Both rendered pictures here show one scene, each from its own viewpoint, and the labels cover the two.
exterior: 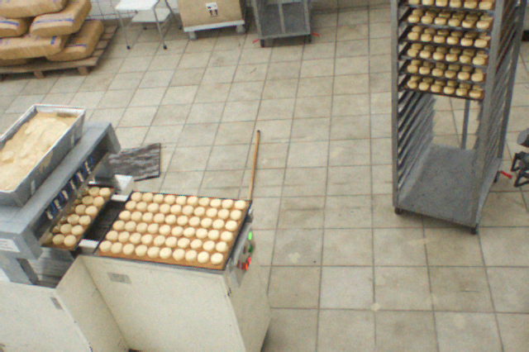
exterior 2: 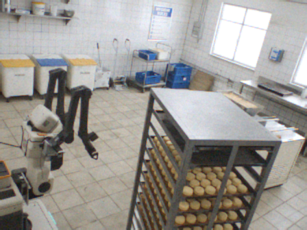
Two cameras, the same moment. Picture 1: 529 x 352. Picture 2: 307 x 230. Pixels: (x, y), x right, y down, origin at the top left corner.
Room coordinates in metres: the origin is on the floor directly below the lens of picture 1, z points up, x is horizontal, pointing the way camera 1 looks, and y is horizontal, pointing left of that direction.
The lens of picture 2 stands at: (3.13, -2.53, 2.37)
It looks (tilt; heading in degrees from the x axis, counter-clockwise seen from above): 23 degrees down; 123
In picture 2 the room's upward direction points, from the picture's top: 11 degrees clockwise
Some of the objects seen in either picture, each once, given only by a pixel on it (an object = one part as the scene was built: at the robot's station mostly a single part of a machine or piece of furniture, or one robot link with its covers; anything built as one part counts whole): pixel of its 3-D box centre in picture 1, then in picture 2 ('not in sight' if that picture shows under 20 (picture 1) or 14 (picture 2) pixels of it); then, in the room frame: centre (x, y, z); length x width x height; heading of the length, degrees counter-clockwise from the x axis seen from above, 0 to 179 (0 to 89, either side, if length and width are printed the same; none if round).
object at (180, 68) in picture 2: not in sight; (179, 68); (-0.79, 4.33, 0.50); 0.60 x 0.40 x 0.20; 78
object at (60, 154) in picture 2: not in sight; (49, 150); (1.32, -1.20, 0.99); 0.28 x 0.16 x 0.22; 165
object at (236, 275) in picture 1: (242, 255); not in sight; (1.70, 0.16, 0.77); 0.24 x 0.04 x 0.14; 156
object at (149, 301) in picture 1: (184, 289); not in sight; (1.85, 0.49, 0.45); 0.70 x 0.34 x 0.90; 66
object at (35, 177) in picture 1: (31, 156); (238, 103); (2.06, 0.95, 1.25); 0.56 x 0.29 x 0.14; 156
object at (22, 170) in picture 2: not in sight; (31, 181); (1.23, -1.30, 0.68); 0.28 x 0.27 x 0.25; 165
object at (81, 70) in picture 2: not in sight; (78, 74); (-1.68, 1.67, 0.38); 0.64 x 0.54 x 0.77; 163
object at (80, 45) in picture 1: (76, 39); not in sight; (5.57, 1.58, 0.19); 0.72 x 0.42 x 0.15; 170
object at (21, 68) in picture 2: not in sight; (15, 77); (-2.01, 0.41, 0.38); 0.64 x 0.54 x 0.77; 166
